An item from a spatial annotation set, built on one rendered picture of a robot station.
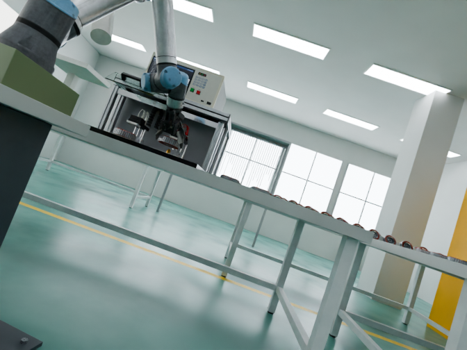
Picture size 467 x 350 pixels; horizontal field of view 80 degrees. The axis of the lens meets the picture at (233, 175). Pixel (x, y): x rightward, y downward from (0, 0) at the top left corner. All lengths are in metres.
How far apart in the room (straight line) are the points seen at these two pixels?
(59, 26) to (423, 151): 4.76
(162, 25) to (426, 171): 4.48
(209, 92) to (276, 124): 6.58
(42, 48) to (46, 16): 0.09
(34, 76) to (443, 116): 5.13
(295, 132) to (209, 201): 3.13
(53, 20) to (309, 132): 7.66
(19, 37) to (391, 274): 4.72
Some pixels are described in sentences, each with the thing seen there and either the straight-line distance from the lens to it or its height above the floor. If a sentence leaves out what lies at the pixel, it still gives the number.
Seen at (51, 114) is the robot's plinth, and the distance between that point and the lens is 0.94.
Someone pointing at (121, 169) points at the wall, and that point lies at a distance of 8.48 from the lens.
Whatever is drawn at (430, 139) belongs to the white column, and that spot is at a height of 2.53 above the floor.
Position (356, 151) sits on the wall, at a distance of 8.63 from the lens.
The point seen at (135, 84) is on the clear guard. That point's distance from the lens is 1.46.
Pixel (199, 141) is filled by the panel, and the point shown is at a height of 0.94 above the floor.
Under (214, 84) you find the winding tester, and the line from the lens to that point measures 1.67.
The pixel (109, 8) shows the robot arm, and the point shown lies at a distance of 1.26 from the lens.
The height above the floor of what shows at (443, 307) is 0.30.
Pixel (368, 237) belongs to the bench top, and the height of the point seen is 0.72.
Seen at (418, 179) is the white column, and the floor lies 1.88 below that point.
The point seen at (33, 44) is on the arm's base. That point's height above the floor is 0.89.
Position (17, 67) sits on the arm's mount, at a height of 0.81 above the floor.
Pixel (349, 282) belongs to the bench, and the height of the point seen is 0.40.
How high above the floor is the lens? 0.68
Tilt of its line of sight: 5 degrees up
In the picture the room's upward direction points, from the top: 20 degrees clockwise
